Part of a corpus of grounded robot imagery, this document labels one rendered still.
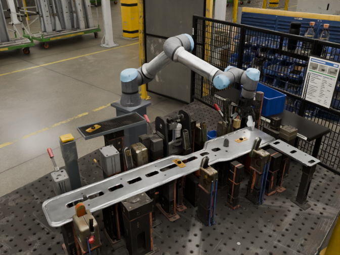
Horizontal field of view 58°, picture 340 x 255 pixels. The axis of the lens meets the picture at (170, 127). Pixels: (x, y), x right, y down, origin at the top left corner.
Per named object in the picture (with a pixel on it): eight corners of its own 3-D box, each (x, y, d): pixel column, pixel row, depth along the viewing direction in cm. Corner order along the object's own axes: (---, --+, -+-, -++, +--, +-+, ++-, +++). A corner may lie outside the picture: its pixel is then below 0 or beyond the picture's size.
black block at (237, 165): (234, 213, 177) (239, 171, 164) (221, 202, 185) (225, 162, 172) (244, 207, 181) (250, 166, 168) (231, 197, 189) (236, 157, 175)
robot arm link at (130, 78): (117, 90, 212) (116, 71, 205) (131, 84, 221) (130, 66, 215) (130, 94, 205) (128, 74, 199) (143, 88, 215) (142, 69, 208)
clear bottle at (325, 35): (321, 57, 198) (328, 25, 189) (311, 55, 203) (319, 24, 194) (327, 56, 202) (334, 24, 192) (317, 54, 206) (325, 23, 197)
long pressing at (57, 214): (52, 234, 126) (51, 231, 125) (39, 202, 142) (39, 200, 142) (278, 140, 193) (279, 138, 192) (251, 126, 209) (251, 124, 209)
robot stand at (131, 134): (114, 152, 235) (110, 103, 216) (134, 141, 249) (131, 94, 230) (133, 161, 223) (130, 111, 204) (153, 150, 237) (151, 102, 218)
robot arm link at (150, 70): (126, 74, 218) (175, 32, 179) (141, 69, 228) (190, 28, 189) (135, 89, 218) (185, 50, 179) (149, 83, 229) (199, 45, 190)
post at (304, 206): (304, 210, 179) (315, 169, 165) (289, 199, 187) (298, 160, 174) (311, 206, 182) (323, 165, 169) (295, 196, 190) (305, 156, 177)
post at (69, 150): (74, 210, 179) (61, 145, 158) (70, 203, 185) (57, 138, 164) (86, 205, 183) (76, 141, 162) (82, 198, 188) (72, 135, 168)
